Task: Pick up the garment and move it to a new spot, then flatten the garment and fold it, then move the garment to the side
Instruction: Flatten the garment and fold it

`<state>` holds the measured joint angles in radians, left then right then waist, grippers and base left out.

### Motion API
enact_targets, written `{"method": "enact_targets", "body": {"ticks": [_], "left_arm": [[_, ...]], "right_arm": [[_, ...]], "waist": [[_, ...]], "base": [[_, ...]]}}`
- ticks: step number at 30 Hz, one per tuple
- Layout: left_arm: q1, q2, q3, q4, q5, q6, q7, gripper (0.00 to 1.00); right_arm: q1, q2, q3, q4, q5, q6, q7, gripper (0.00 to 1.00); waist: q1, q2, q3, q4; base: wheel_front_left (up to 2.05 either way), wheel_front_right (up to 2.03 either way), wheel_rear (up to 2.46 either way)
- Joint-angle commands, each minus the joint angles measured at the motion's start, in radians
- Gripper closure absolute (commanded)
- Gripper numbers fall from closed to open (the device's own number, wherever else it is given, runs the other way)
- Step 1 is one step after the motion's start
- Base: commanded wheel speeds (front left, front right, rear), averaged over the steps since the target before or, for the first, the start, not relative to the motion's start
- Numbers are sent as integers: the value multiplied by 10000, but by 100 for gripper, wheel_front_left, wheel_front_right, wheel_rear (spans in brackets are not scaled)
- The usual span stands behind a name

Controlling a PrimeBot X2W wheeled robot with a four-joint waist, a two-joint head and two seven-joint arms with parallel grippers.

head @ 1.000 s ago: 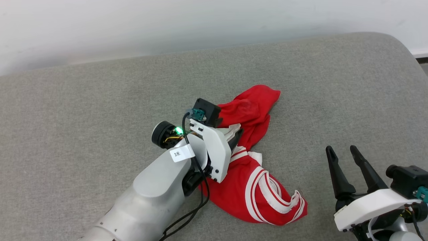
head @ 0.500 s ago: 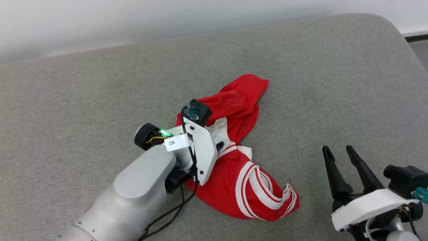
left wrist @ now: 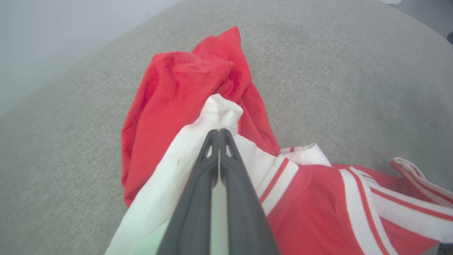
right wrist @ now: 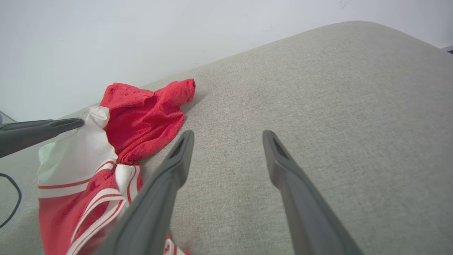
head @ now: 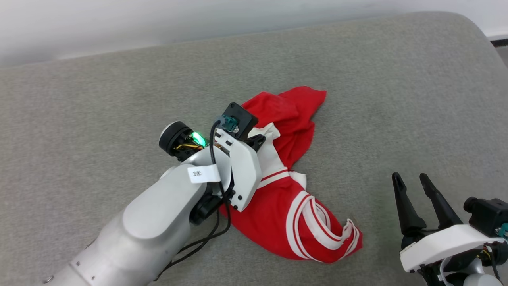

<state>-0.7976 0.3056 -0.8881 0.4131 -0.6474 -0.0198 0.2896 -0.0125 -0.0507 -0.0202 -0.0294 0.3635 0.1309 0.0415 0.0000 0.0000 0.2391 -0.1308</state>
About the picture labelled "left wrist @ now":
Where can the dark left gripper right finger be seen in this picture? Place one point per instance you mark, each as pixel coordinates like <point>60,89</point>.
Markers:
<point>244,212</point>

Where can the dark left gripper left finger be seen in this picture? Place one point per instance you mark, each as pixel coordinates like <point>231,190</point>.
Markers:
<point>193,212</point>

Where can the red white basketball jersey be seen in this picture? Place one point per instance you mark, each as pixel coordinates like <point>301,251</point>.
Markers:
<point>170,106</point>

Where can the grey fabric sofa cushion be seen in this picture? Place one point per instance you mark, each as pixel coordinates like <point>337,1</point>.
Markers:
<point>70,177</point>

